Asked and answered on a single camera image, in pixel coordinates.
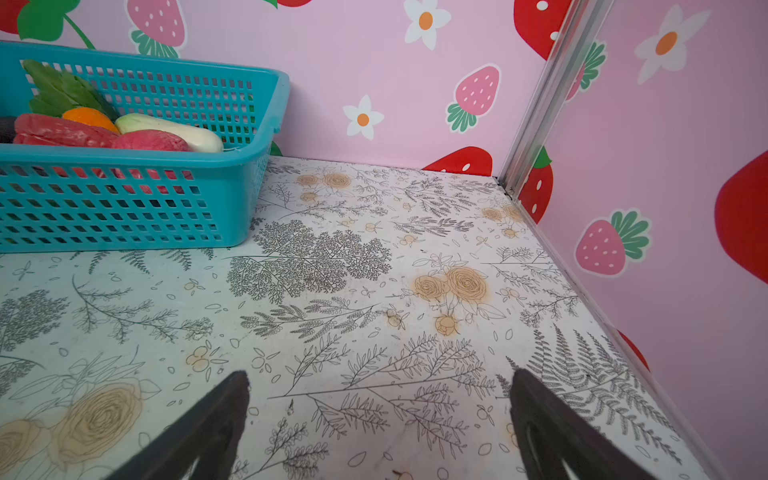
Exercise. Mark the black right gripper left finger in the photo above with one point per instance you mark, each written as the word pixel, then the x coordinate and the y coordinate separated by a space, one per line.
pixel 202 443

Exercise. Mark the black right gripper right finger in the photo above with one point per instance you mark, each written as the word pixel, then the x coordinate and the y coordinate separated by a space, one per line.
pixel 556 443

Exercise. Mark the teal plastic basket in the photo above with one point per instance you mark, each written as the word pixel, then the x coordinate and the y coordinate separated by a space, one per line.
pixel 56 199

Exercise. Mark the magenta toy fruit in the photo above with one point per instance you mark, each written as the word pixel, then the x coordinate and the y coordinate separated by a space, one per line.
pixel 151 140

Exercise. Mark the red toy pepper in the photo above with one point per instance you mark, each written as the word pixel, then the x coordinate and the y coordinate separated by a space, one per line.
pixel 41 130

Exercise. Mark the orange toy fruit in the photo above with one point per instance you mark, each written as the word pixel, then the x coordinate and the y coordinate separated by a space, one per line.
pixel 91 117

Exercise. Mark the dark eggplant toy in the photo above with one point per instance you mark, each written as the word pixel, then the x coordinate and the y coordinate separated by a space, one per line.
pixel 7 129

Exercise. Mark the green leafy vegetable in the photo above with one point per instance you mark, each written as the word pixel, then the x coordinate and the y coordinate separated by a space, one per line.
pixel 61 91

